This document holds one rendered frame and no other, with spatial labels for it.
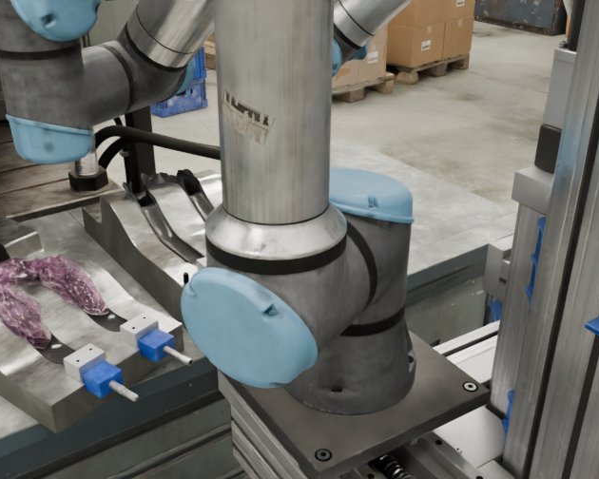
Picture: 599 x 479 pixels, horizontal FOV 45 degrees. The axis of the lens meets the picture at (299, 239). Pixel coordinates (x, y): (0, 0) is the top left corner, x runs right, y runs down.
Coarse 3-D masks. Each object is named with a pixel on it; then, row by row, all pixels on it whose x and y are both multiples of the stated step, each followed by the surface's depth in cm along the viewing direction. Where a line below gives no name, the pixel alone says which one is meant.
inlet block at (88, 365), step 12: (84, 348) 110; (96, 348) 110; (72, 360) 107; (84, 360) 107; (96, 360) 108; (72, 372) 107; (84, 372) 106; (96, 372) 106; (108, 372) 106; (120, 372) 107; (96, 384) 105; (108, 384) 106; (120, 384) 105; (132, 396) 103
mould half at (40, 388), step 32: (0, 224) 141; (32, 256) 137; (32, 288) 122; (64, 320) 118; (128, 320) 121; (160, 320) 121; (0, 352) 110; (32, 352) 112; (128, 352) 113; (0, 384) 110; (32, 384) 106; (64, 384) 106; (128, 384) 114; (32, 416) 107; (64, 416) 105
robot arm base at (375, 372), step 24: (360, 336) 71; (384, 336) 72; (408, 336) 78; (336, 360) 72; (360, 360) 72; (384, 360) 73; (408, 360) 75; (288, 384) 76; (312, 384) 73; (336, 384) 74; (360, 384) 72; (384, 384) 73; (408, 384) 76; (336, 408) 73; (360, 408) 73; (384, 408) 74
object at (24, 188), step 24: (0, 144) 217; (0, 168) 200; (24, 168) 200; (48, 168) 200; (72, 168) 200; (0, 192) 186; (24, 192) 186; (48, 192) 186; (0, 216) 173; (24, 216) 175
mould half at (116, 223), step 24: (120, 192) 150; (144, 192) 168; (168, 192) 150; (216, 192) 153; (96, 216) 156; (120, 216) 142; (144, 216) 144; (168, 216) 146; (192, 216) 147; (96, 240) 158; (120, 240) 145; (144, 240) 140; (192, 240) 141; (120, 264) 149; (144, 264) 137; (168, 264) 132; (144, 288) 141; (168, 288) 130; (168, 312) 133
